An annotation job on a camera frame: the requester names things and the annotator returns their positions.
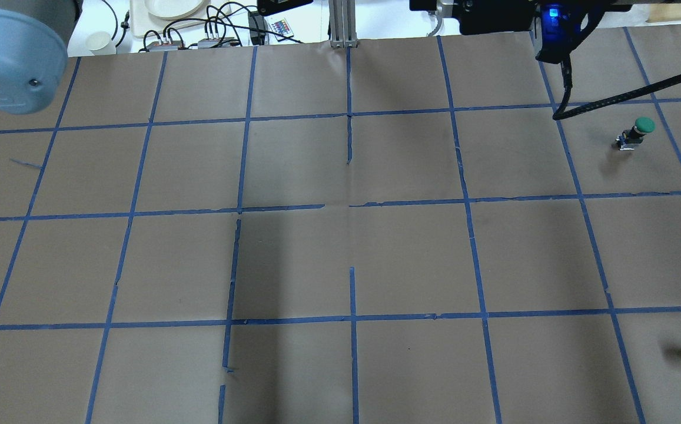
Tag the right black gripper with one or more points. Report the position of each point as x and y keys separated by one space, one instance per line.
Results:
x=489 y=19

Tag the brown paper table cover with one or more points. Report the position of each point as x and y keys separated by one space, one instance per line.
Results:
x=399 y=233

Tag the beige round plate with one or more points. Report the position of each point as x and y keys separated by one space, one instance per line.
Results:
x=170 y=10

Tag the beige square tray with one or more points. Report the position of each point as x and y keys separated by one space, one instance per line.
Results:
x=142 y=21

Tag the white paper cup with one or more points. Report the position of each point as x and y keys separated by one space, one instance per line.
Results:
x=100 y=43

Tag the aluminium frame post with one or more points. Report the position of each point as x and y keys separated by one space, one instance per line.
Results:
x=342 y=24

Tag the green push button switch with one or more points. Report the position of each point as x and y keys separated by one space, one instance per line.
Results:
x=630 y=139

